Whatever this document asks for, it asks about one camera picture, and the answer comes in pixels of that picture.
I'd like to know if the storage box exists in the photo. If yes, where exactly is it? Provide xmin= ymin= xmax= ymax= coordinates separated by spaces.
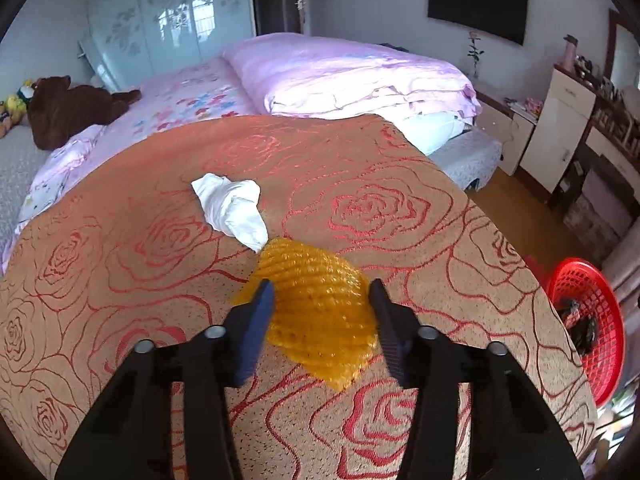
xmin=562 ymin=194 xmax=632 ymax=262

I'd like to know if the dark wooden dressing table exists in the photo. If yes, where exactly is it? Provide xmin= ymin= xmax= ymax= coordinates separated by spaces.
xmin=547 ymin=89 xmax=640 ymax=262

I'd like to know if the white tissue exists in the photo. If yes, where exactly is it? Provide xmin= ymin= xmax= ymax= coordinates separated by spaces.
xmin=191 ymin=172 xmax=269 ymax=254

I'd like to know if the glass sliding-door wardrobe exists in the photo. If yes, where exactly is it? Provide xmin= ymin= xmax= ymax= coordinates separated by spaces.
xmin=86 ymin=0 xmax=256 ymax=92

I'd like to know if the floral patterned plush toy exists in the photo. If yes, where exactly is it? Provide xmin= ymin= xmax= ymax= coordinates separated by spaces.
xmin=0 ymin=102 xmax=26 ymax=139

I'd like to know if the pink flower in vase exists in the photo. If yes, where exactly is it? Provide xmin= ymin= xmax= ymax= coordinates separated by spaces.
xmin=466 ymin=31 xmax=485 ymax=79

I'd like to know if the black dark cloth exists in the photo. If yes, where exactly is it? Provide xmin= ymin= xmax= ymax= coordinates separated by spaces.
xmin=560 ymin=297 xmax=599 ymax=357

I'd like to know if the pink floral bed sheet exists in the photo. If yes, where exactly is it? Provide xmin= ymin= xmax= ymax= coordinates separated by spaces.
xmin=2 ymin=57 xmax=261 ymax=272

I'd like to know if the yellow foam net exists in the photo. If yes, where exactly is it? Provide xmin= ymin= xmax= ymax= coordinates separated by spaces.
xmin=230 ymin=238 xmax=378 ymax=394

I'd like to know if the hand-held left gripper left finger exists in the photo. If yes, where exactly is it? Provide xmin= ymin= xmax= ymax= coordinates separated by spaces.
xmin=55 ymin=279 xmax=277 ymax=480

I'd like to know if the red plastic basket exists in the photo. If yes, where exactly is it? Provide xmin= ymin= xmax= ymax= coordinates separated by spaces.
xmin=546 ymin=257 xmax=626 ymax=409

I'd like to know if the white nightstand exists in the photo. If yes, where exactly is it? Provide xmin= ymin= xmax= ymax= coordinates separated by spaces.
xmin=472 ymin=82 xmax=538 ymax=177

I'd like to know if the pink duvet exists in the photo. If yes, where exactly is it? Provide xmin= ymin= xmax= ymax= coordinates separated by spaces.
xmin=221 ymin=32 xmax=482 ymax=121

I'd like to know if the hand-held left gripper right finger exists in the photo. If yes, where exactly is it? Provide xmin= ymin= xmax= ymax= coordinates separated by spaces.
xmin=367 ymin=279 xmax=586 ymax=480

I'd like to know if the orange rose-patterned blanket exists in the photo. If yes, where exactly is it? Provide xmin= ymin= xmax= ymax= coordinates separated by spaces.
xmin=0 ymin=114 xmax=599 ymax=480

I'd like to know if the black wall television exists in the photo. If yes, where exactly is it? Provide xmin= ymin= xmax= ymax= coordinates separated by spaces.
xmin=427 ymin=0 xmax=529 ymax=46

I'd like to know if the white cabinet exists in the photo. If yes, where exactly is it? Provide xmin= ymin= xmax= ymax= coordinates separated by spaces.
xmin=518 ymin=67 xmax=597 ymax=195

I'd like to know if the brown teddy bear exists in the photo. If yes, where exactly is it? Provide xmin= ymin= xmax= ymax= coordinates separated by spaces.
xmin=26 ymin=76 xmax=142 ymax=151

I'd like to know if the pink bottle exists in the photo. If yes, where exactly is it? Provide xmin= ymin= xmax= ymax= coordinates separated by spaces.
xmin=559 ymin=35 xmax=579 ymax=72

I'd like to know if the wall mirror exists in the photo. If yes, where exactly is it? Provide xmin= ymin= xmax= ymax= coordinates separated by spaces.
xmin=605 ymin=9 xmax=640 ymax=107

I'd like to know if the yellow plush toy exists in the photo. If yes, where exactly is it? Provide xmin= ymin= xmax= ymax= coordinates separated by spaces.
xmin=16 ymin=80 xmax=37 ymax=112

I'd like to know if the row of cosmetic bottles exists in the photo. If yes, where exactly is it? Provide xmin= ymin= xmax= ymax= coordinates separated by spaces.
xmin=575 ymin=52 xmax=640 ymax=147

